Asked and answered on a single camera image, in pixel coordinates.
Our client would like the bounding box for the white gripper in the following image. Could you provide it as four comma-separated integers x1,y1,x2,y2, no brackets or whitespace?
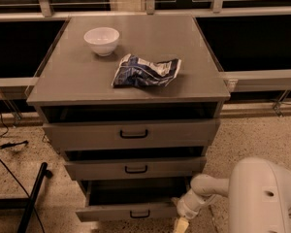
171,189,216,233

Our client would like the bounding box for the grey bottom drawer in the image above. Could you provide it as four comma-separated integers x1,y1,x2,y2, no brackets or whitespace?
76,177,190,222

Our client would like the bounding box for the grey drawer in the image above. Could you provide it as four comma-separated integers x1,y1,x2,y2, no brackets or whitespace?
76,177,190,222
43,118,220,150
65,157,207,181

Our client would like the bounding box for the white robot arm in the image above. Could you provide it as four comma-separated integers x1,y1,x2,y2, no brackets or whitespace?
173,157,291,233

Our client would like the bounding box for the grey top drawer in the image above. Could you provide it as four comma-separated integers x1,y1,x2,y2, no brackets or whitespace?
43,118,220,150

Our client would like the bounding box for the grey middle drawer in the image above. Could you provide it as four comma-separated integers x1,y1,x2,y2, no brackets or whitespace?
65,157,207,181

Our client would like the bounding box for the grey drawer cabinet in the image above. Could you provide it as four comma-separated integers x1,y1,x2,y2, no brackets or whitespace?
26,15,231,192

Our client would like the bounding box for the black metal pole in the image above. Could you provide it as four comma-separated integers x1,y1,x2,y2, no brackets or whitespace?
17,162,51,233

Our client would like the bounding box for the crumpled blue white bag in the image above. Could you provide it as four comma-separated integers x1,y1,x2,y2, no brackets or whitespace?
112,54,181,87

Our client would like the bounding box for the white ceramic bowl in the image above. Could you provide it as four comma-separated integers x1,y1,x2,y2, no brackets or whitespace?
83,27,120,56

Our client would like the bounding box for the metal rail bracket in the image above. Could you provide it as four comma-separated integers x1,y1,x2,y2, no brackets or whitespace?
273,90,290,117

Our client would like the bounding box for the black floor cable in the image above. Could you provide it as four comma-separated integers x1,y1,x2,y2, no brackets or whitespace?
0,110,47,233

